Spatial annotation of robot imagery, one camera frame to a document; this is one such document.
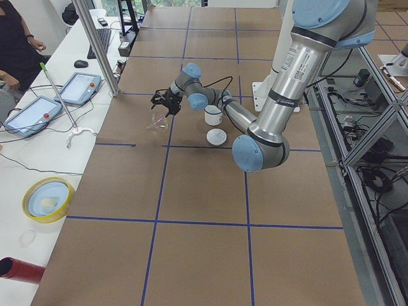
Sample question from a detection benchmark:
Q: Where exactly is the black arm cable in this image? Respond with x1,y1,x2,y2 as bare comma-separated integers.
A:
202,75,233,106

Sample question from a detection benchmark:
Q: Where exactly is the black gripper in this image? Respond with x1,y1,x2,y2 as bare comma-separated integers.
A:
164,91,182,117

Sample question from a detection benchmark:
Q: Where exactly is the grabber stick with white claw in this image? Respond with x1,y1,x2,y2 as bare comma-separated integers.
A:
40,62,97,149

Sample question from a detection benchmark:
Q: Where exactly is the black keyboard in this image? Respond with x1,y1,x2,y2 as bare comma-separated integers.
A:
87,28,112,60

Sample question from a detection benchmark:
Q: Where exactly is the clear glass funnel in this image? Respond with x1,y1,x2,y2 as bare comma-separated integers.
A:
147,112,168,131

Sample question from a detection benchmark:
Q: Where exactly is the black computer mouse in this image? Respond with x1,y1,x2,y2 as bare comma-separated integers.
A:
73,60,89,68

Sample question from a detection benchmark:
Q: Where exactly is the far blue teach pendant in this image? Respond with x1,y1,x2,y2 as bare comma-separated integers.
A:
59,72,101,106

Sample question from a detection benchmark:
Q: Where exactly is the near blue teach pendant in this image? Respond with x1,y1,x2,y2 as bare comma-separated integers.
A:
4,96,62,138

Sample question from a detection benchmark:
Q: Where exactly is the red cylinder tube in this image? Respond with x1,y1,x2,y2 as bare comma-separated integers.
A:
1,257,45,284

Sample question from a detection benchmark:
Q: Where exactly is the person in black shirt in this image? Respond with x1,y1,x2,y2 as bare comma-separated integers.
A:
1,1,47,92

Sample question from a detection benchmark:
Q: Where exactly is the grey label printer box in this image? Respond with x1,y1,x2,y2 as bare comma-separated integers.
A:
118,35,136,57

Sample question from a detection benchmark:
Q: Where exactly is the aluminium frame post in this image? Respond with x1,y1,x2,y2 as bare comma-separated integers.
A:
72,0,120,97

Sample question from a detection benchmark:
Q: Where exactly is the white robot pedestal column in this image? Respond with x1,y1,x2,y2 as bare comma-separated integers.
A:
252,0,294,112

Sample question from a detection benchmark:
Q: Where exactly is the yellow tape roll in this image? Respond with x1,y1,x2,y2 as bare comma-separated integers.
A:
22,177,75,224

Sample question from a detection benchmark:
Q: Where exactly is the white enamel mug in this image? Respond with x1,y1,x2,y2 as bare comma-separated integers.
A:
204,105,222,126

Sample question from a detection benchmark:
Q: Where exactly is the blue teach pendant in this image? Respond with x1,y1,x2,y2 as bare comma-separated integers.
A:
59,72,101,106
4,96,62,138

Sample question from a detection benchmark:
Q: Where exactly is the black handheld device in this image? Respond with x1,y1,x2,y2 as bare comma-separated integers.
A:
98,18,108,27

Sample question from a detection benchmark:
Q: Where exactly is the blue plate with food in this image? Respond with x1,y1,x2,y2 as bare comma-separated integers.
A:
28,181,69,217

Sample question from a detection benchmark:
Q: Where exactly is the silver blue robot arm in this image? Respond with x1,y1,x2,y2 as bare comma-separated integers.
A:
151,1,377,172

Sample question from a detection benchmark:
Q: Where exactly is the white mug lid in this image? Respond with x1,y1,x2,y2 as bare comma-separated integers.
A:
206,128,227,146

